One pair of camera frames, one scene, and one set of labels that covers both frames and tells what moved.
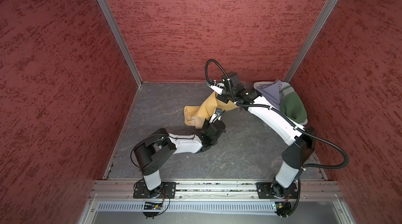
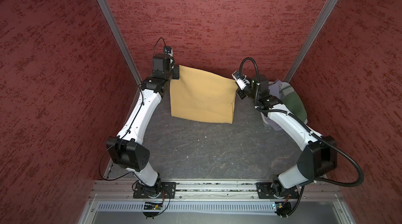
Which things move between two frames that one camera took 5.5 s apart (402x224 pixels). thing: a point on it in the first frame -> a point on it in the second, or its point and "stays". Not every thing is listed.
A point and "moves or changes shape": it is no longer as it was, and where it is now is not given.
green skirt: [291, 106] stays
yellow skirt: [196, 115] moves or changes shape
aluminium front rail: [216, 191] stays
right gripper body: [227, 95] -> [248, 91]
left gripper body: [206, 124] -> [173, 73]
